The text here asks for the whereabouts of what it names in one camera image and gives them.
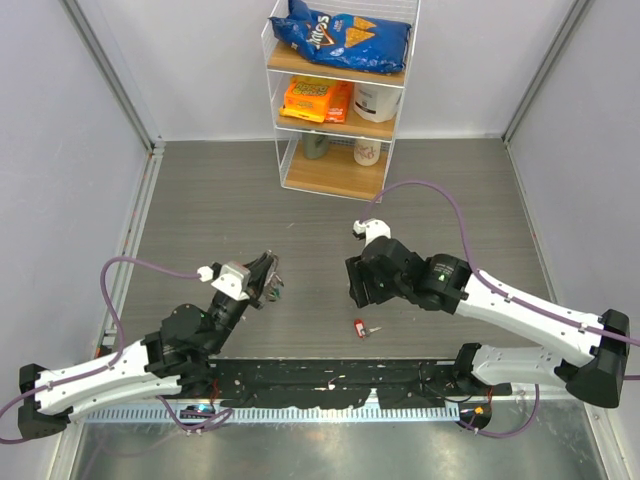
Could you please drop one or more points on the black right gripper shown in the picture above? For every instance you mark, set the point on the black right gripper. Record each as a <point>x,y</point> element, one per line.
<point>358,272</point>

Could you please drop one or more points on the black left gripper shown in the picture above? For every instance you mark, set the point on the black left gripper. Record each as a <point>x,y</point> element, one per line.
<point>260,269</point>

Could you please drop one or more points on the large metal keyring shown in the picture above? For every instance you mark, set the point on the large metal keyring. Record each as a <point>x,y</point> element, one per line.
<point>273,287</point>

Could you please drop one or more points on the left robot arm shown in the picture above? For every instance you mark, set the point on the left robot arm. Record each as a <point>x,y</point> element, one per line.
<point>172,361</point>

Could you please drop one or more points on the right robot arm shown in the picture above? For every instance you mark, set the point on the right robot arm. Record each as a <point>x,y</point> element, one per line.
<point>584,353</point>

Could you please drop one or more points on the silver key on red tag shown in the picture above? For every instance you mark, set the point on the silver key on red tag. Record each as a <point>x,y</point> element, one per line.
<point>369,331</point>

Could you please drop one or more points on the white paper cup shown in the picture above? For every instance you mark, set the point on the white paper cup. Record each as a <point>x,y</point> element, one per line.
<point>367,152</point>

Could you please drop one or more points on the orange snack box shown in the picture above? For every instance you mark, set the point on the orange snack box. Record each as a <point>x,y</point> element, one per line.
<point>318,100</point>

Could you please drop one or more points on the white pouch bag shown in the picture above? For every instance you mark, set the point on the white pouch bag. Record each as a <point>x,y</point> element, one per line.
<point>376,103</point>

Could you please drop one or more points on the blue Doritos chip bag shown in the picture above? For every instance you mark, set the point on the blue Doritos chip bag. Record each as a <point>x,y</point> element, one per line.
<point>343,40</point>

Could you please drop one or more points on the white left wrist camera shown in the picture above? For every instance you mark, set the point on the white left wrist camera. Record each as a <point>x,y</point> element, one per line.
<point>231,280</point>

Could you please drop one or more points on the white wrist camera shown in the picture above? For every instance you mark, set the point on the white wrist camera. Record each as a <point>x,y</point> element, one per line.
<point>370,230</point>
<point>231,280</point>

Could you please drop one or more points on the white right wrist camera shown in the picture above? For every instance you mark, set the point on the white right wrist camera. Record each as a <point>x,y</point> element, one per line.
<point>370,230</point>

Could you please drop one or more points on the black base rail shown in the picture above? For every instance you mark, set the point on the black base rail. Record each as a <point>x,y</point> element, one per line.
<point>344,383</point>

